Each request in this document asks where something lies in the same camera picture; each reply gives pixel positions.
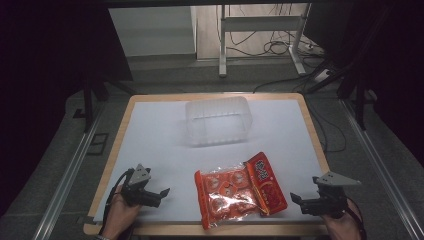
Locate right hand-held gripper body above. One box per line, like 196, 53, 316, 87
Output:
299, 171, 362, 220

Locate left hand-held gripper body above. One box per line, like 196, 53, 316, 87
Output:
120, 163, 163, 209

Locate orange snack packet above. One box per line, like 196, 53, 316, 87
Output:
194, 151, 289, 231

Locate clear plastic container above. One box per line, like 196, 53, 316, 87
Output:
184, 95, 253, 148

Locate person's left hand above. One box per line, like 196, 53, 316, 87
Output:
101, 185, 142, 240

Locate person's right hand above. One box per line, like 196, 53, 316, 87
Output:
321, 199, 364, 240

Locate black floor plate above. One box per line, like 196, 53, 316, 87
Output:
86, 132, 110, 156

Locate black stand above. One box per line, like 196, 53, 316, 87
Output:
304, 59, 378, 132
72, 74, 138, 134

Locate white power strip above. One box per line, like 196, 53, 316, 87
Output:
313, 68, 334, 84

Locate metal floor rail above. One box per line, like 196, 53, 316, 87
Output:
339, 99, 424, 240
31, 108, 104, 240

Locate black floor cable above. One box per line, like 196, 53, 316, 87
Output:
252, 75, 348, 154

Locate tangled black cables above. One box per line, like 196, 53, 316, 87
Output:
226, 4, 321, 58

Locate white desk frame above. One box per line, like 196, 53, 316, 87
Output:
218, 3, 313, 78

